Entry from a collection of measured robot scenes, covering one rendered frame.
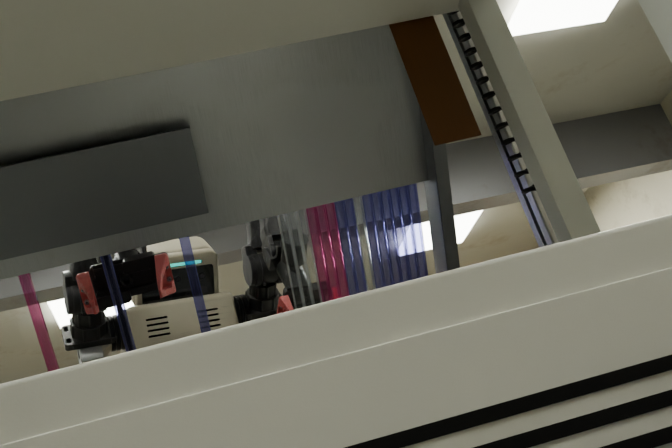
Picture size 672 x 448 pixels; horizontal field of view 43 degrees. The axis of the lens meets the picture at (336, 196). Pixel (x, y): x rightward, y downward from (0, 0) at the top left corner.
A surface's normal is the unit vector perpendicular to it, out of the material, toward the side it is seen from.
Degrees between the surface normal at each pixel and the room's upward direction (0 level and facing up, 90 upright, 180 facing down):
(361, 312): 90
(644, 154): 90
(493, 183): 90
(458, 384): 90
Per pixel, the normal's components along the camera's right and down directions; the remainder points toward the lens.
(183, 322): 0.33, -0.36
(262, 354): 0.06, -0.44
